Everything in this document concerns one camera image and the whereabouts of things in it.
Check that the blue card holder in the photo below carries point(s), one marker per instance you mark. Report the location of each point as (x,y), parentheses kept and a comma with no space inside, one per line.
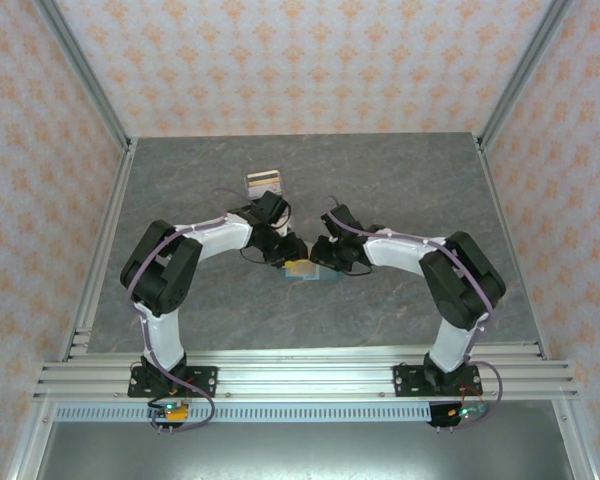
(325,276)

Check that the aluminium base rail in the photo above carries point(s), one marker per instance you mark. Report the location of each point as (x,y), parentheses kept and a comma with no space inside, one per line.
(305,380)

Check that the right aluminium frame leg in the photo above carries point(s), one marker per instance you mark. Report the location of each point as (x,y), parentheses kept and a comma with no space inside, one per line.
(578,440)

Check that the left aluminium side rail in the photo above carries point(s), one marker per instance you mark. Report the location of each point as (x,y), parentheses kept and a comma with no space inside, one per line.
(121,170)

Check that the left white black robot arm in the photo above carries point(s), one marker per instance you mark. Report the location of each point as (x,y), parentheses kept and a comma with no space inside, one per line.
(220,240)

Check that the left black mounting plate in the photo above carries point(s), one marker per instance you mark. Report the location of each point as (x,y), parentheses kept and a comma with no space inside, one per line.
(205,376)

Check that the right aluminium frame post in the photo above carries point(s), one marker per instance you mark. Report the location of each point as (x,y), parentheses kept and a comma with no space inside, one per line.
(524,70)

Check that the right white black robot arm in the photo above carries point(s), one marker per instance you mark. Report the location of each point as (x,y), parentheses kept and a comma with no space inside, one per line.
(395,252)

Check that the aluminium side rail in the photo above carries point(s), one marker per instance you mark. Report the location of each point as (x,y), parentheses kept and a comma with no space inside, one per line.
(121,170)
(490,170)

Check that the yellow credit card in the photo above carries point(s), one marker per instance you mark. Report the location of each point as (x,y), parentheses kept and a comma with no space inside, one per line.
(300,265)

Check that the left controller board yellow connector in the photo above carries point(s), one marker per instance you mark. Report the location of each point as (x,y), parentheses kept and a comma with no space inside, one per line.
(176,412)

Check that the aluminium frame post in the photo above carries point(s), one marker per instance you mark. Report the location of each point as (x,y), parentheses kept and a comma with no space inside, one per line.
(524,70)
(82,70)

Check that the beige card with dark stripe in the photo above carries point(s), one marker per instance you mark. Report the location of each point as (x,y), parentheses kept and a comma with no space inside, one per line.
(262,174)

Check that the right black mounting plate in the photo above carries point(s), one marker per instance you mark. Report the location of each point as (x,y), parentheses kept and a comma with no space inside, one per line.
(405,380)

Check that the grey metal sheet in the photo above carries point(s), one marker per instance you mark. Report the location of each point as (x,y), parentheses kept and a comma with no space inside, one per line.
(305,450)

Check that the black mounting plate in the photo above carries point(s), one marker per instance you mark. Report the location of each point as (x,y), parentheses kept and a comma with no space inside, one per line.
(405,380)
(205,376)

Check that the right aluminium side rail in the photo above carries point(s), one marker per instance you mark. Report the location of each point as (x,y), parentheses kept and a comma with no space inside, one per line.
(490,170)

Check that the right controller board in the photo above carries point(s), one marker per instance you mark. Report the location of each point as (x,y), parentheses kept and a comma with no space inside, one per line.
(442,415)

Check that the aluminium frame leg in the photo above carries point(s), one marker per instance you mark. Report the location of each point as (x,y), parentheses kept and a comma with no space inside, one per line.
(30,440)
(578,440)

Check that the left aluminium frame post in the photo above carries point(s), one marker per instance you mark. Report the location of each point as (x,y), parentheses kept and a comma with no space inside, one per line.
(82,70)

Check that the left aluminium frame leg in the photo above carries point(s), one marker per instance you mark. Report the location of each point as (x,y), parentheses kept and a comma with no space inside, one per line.
(30,440)

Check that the white purple card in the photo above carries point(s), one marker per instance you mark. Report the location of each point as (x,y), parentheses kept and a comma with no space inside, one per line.
(255,189)

